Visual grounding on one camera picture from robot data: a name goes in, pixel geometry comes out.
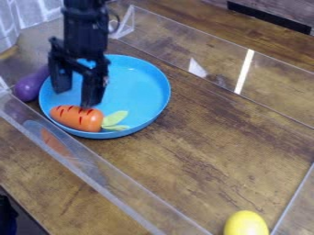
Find purple toy eggplant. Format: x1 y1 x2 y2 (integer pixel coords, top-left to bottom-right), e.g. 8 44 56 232
13 65 49 102

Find orange toy carrot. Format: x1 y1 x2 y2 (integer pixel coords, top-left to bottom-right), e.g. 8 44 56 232
49 105 128 132

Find white curtain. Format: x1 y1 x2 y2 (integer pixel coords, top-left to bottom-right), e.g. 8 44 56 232
0 0 63 53

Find yellow toy lemon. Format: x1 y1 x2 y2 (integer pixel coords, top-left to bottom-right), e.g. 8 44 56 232
223 210 270 235

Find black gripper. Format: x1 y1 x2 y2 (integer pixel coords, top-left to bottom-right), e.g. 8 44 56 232
48 6 109 108

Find blue plastic plate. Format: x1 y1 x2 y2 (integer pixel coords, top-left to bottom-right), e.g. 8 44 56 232
53 54 171 139

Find clear acrylic enclosure wall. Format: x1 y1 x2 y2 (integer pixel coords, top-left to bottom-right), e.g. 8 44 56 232
0 0 314 235

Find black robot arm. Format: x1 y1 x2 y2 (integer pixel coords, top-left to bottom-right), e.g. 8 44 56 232
48 0 109 108

